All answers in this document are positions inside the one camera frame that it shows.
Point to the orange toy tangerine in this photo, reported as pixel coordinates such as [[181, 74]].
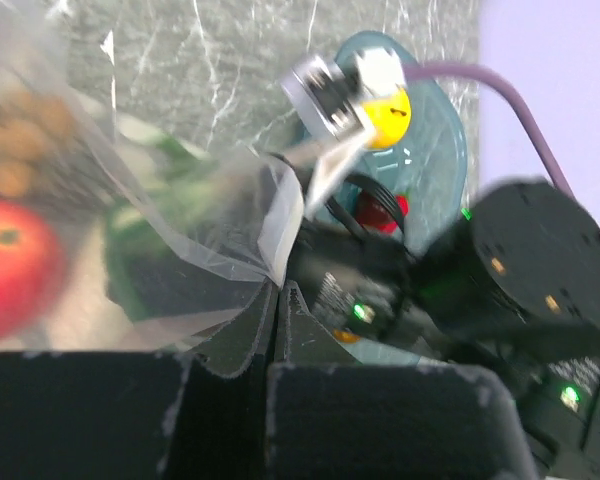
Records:
[[345, 337]]

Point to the green toy long beans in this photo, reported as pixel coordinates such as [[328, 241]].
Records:
[[164, 238]]

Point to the clear polka dot zip bag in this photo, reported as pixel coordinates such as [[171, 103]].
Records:
[[264, 207]]

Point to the red toy apple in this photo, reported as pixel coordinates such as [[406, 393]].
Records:
[[32, 267]]

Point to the yellow toy lemon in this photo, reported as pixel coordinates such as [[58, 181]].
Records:
[[390, 117]]

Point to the red toy chili pepper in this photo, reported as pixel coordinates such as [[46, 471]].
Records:
[[369, 213]]

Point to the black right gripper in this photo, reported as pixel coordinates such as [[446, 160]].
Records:
[[512, 285]]

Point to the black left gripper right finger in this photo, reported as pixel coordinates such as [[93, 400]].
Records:
[[329, 420]]

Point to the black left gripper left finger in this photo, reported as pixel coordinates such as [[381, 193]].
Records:
[[106, 415]]

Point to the teal transparent plastic container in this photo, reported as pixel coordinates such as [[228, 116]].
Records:
[[430, 165]]

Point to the longan bunch toy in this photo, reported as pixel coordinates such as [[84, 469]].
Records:
[[36, 133]]

